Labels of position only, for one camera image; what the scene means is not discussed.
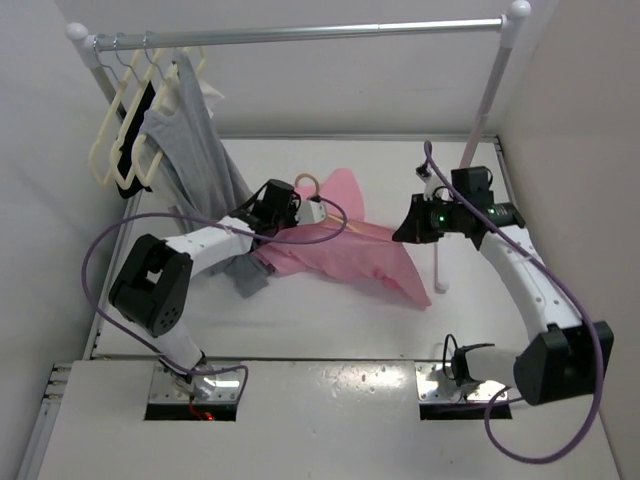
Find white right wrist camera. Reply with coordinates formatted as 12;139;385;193
415;165;443;200

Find white front cover panel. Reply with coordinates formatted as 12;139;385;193
39;361;618;479

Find cream hanger with grey shirt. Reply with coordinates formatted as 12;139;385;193
131;61;178;187

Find grey t-shirt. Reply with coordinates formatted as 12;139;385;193
137;48;274;300

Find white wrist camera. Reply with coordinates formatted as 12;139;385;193
415;165;443;200
295;200;328;226

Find cream hanger outer left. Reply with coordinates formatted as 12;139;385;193
89;33;143;186

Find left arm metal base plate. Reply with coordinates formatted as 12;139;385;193
148;362;244;405

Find cream hanger with black garment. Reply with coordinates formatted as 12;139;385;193
110;31;164;189

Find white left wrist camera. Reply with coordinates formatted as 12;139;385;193
295;200;328;226

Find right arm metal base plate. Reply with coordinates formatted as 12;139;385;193
414;361;504;406

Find tan plastic hanger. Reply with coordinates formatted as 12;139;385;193
294;173;348;232

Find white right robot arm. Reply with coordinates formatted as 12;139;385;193
392;165;614;405

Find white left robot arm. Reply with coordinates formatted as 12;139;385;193
109;179;301;387

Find white garment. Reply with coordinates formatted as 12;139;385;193
154;79;226;121

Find pink t-shirt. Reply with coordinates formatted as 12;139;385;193
254;168;431;310

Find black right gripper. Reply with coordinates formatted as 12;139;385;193
395;194;466;245

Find silver clothes rack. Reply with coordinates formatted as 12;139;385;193
64;0;532;294

